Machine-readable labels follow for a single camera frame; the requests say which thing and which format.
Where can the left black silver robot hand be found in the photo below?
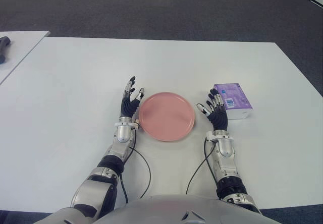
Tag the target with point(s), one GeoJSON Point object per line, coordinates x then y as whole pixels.
{"type": "Point", "coordinates": [127, 108]}

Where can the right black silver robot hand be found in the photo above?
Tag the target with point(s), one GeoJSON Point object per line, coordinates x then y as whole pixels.
{"type": "Point", "coordinates": [219, 120]}

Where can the purple tissue paper pack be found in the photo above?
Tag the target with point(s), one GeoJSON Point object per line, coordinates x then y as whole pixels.
{"type": "Point", "coordinates": [238, 95]}

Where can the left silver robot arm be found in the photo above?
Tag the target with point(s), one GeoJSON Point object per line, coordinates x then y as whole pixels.
{"type": "Point", "coordinates": [96, 186]}

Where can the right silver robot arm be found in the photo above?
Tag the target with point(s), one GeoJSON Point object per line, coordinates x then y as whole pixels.
{"type": "Point", "coordinates": [225, 148]}

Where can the pink round plate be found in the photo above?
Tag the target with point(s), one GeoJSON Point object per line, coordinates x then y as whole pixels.
{"type": "Point", "coordinates": [166, 116]}

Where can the silver robot torso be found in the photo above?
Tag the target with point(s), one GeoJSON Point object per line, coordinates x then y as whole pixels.
{"type": "Point", "coordinates": [156, 210]}

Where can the white side table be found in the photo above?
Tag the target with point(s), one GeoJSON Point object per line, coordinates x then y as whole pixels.
{"type": "Point", "coordinates": [25, 45]}

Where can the black device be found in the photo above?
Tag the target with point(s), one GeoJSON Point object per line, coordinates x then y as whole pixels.
{"type": "Point", "coordinates": [3, 43]}

